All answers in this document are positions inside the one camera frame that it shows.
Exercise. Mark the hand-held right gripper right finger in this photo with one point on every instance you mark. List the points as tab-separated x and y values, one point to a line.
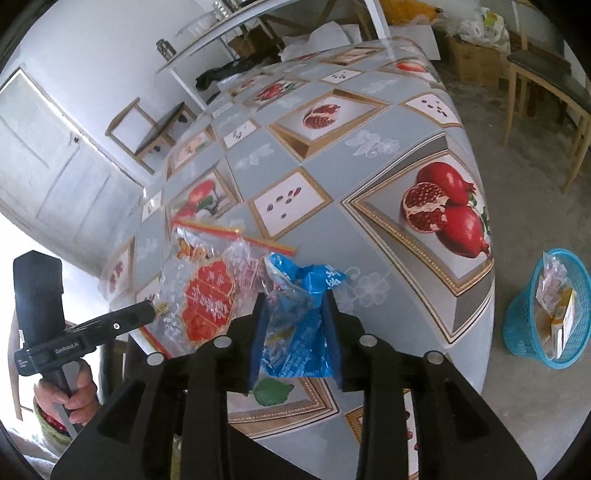
333	355

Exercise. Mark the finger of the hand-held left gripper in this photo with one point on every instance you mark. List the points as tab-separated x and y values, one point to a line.
115	323

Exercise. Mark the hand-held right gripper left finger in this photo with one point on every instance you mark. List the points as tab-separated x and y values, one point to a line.
257	350

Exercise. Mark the blue plastic wrapper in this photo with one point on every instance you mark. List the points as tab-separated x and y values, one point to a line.
295	323

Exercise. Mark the clear wrapper red label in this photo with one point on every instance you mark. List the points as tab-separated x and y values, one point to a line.
207	300

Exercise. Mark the blue plastic basket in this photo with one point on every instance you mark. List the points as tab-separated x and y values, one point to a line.
521	323

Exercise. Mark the pink clear wrapper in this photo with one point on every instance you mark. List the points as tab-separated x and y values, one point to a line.
551	281

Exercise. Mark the person's left hand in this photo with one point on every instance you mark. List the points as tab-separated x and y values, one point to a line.
85	392

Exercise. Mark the green bowl red fruit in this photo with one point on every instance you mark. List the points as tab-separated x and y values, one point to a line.
51	424

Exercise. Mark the white door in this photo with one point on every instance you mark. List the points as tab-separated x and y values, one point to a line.
51	170

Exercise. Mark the wooden chair dark seat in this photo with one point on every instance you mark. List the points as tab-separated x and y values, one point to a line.
166	122
545	69

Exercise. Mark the white yellow carton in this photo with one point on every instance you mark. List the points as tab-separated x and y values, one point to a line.
567	323

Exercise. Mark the fruit print tablecloth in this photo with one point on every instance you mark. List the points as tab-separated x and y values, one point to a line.
369	106

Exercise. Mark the glass jar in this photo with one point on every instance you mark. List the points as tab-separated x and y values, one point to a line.
164	48

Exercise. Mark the white side table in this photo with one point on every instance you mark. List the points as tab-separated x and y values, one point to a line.
203	44

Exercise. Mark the clear plastic container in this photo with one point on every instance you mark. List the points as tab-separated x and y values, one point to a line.
194	26

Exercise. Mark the small brown cardboard box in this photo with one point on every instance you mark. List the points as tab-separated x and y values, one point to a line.
244	44

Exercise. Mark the white foam sheet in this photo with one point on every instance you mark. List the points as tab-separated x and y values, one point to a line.
323	41

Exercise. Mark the white cardboard box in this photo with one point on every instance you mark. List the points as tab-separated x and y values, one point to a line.
415	41

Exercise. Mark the yellow plastic bag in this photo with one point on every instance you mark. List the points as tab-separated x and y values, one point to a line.
408	11

